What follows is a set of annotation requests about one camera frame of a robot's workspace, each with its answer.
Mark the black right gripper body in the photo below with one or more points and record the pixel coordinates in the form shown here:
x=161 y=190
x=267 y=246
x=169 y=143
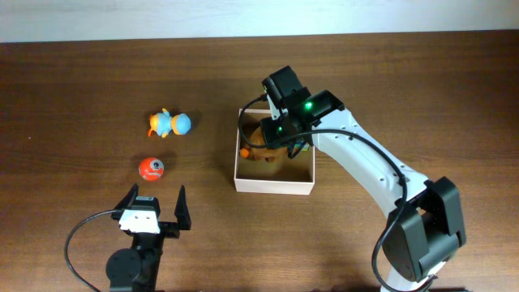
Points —
x=274 y=128

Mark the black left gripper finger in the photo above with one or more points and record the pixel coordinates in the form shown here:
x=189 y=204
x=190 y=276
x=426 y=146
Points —
x=181 y=211
x=128 y=199

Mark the brown plush toy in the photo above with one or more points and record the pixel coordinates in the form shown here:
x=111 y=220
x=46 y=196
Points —
x=261 y=154

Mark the pink cardboard box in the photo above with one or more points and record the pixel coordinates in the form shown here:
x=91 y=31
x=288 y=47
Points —
x=284 y=176

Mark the colourful puzzle cube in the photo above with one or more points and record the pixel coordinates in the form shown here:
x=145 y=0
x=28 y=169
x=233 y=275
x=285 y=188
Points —
x=294 y=148

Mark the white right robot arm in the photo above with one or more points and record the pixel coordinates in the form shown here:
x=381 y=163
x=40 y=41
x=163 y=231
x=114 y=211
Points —
x=424 y=220

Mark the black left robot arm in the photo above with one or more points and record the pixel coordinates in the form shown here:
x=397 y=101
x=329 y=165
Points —
x=136 y=268

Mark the red ball with grey face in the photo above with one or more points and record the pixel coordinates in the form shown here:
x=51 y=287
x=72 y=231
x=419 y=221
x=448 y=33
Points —
x=151 y=169

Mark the orange and blue duck toy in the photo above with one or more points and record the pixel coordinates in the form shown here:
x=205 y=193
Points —
x=163 y=123

